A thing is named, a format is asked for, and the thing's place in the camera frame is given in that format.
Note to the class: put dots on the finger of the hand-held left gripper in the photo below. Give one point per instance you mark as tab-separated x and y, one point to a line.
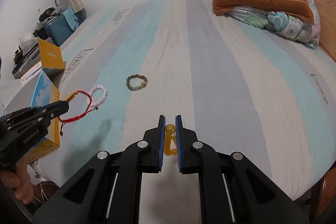
57	105
56	114

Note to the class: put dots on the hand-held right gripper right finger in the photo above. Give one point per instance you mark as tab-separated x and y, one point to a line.
178	145

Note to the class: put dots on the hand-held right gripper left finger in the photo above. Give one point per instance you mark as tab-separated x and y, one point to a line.
162	145

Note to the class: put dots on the blue and yellow cardboard box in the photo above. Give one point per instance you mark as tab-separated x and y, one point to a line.
55	134

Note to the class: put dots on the person's left hand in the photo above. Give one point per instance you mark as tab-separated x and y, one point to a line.
22	187

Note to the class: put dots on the white plastic bag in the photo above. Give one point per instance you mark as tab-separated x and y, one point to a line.
27	40

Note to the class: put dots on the blue suitcase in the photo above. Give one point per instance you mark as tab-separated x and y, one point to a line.
59	31

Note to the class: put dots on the striped bed sheet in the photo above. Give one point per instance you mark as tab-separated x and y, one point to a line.
223	82

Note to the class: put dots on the teal cloth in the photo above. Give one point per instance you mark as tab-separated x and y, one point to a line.
71	18

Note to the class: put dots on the black clutter pile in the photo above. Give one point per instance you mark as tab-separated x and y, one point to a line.
48	14

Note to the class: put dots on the floral pastel pillow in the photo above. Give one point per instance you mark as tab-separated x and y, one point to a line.
286	24

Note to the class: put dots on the wooden headboard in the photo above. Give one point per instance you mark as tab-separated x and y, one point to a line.
325	16

